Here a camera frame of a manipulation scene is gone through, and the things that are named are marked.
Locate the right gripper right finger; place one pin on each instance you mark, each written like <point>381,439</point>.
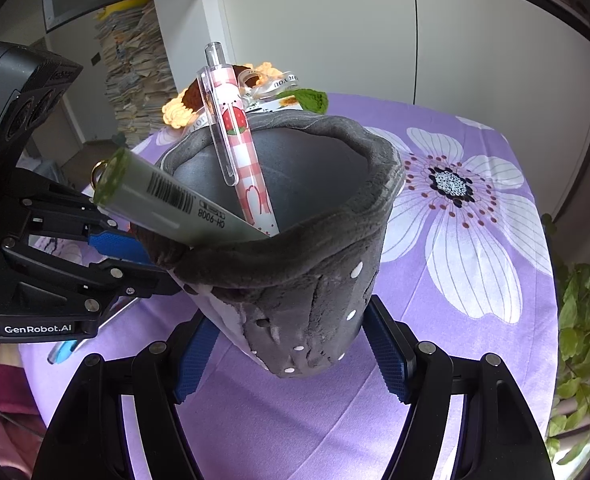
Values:
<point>498,437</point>

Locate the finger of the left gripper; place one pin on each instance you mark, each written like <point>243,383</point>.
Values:
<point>119,245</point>

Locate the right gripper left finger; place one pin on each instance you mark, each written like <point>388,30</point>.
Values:
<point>86,438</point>

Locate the green pen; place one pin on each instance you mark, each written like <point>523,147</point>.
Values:
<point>133,189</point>

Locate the pink strawberry pen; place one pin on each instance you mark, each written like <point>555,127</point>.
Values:
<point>237,156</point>

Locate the grey fabric pen holder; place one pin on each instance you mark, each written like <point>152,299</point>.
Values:
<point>293,302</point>

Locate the blue pen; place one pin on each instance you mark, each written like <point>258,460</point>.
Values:
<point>62,351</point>

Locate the pink sleeve forearm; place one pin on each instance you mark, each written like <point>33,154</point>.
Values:
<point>21,426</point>

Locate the crochet sunflower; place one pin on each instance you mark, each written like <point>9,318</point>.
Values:
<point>195,104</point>

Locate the stack of papers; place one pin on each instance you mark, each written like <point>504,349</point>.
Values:
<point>138,78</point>

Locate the green potted plant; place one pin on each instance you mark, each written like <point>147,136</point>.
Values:
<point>568,434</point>

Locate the purple floral tablecloth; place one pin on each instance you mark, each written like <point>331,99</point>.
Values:
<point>464,264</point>

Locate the clear printed ribbon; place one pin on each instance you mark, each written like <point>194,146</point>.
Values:
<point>264,83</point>

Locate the white bookshelf cabinet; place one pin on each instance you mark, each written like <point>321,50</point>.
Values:
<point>519,66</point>

